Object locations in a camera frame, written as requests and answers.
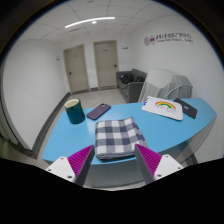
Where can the grey sofa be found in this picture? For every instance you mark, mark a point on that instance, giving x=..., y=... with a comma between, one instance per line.
x=131, y=91

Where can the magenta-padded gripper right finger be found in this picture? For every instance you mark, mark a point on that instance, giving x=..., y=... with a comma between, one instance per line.
x=155, y=163

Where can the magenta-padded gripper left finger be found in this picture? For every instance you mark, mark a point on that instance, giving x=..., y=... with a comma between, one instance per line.
x=75, y=163

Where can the white covered chair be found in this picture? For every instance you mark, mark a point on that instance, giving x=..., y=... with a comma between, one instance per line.
x=166, y=85

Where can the beige door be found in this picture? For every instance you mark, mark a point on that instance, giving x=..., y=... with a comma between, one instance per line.
x=106, y=63
x=76, y=68

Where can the dark flat tablet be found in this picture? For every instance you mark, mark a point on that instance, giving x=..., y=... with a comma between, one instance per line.
x=186, y=108

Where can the dark green mug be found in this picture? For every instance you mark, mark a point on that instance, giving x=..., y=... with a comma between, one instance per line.
x=75, y=113

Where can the purple smartphone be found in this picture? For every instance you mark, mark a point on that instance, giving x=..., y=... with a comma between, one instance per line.
x=98, y=111

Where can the grey white checked towel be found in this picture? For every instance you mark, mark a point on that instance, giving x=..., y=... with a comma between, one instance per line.
x=118, y=138

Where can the black bag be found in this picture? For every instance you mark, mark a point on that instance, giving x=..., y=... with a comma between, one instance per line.
x=127, y=78

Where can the small round ceiling light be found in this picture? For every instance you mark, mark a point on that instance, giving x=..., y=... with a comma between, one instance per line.
x=94, y=22

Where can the wall logo lettering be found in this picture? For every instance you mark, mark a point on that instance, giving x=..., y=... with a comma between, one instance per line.
x=168, y=39

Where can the white card with rainbow print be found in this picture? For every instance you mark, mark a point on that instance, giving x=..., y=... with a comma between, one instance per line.
x=161, y=108

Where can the long ceiling light strip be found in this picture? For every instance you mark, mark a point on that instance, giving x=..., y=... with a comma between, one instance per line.
x=90, y=21

